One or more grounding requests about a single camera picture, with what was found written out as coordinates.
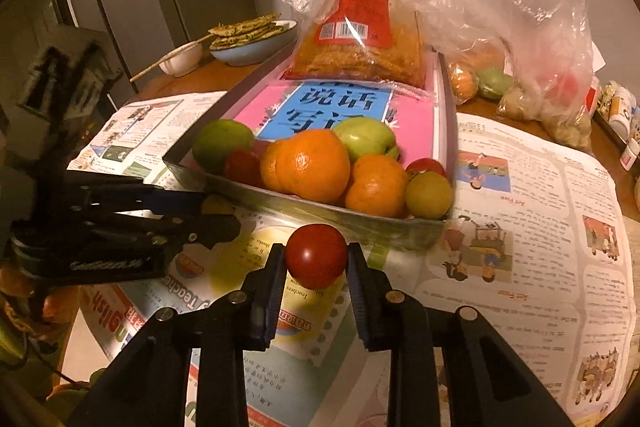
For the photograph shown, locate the red cherry tomato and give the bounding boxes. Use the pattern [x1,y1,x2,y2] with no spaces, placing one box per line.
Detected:
[406,158,447,178]
[284,223,347,291]
[222,150,262,187]

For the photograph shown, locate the green apple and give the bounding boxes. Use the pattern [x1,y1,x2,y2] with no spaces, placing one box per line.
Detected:
[332,116,399,162]
[192,119,255,174]

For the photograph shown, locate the small yellow-green fruit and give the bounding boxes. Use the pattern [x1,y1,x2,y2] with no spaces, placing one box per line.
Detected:
[405,171,454,219]

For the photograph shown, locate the small orange mandarin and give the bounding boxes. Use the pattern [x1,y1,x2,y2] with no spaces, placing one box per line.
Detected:
[259,140,284,192]

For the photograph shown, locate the large orange mandarin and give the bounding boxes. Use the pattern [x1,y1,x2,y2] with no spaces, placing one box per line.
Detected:
[276,129,350,204]

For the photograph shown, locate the small white bowl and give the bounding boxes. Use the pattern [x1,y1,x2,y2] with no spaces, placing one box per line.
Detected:
[160,42,203,77]

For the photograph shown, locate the wooden chopsticks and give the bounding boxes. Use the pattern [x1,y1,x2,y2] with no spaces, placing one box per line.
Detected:
[129,34,214,83]

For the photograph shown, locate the English newspaper sheet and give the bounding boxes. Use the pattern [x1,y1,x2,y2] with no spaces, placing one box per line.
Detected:
[80,115,639,426]

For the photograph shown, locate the blue bowl of pancakes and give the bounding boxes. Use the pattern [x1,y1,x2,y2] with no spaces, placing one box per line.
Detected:
[209,13,298,66]

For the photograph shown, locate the pink Chinese workbook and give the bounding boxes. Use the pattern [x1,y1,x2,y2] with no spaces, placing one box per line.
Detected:
[224,80,437,164]

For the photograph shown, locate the red snack bag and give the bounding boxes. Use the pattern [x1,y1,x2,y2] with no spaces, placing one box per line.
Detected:
[284,0,425,88]

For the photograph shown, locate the white medicine bottle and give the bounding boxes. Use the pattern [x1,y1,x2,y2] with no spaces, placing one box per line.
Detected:
[608,87,636,142]

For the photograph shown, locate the clear plastic bag of produce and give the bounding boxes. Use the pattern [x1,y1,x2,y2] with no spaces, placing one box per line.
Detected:
[402,0,593,152]

